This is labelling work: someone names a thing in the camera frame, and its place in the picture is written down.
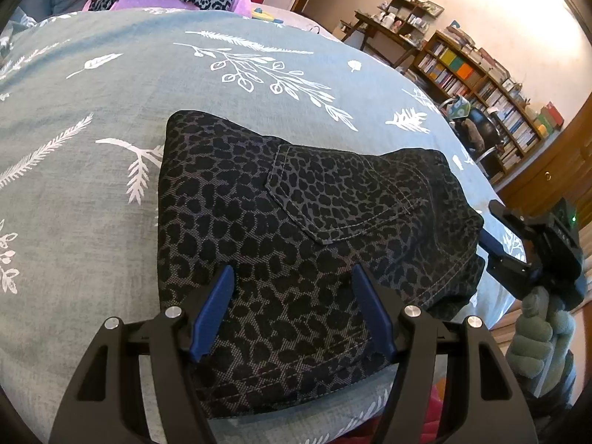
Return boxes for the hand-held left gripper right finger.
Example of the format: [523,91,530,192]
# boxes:
[351,268,539,444]

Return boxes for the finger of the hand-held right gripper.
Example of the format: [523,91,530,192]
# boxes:
[478,229,539,293]
[488,199,537,239]

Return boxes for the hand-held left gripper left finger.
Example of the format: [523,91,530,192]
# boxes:
[48,265,236,444]

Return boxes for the dark leopard print pants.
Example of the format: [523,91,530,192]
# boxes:
[156,110,485,421]

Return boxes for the person's right forearm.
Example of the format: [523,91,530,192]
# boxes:
[532,386,584,444]

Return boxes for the person's right hand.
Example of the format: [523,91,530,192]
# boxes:
[506,284,576,396]

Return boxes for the wooden cabinet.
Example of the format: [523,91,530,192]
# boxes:
[499,106,592,223]

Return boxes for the brown cloth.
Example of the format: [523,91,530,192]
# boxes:
[462,120,484,146]

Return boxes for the black metal chair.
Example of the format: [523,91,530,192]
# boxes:
[437,97,507,181]

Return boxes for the patterned bag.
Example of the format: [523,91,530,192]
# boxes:
[446,97,472,118]

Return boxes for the wooden bookshelf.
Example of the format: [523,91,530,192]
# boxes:
[411,21,566,172]

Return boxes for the wooden desk shelf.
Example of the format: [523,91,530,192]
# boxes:
[377,0,445,38]

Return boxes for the wooden desk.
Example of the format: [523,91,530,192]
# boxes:
[340,11,424,69]

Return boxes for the teal leaf print blanket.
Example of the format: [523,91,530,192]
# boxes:
[0,7,525,444]

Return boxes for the lavender bed sheet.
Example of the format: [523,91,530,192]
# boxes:
[252,2,345,43]

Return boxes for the yellow and blue toy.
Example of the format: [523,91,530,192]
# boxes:
[250,7,285,25]

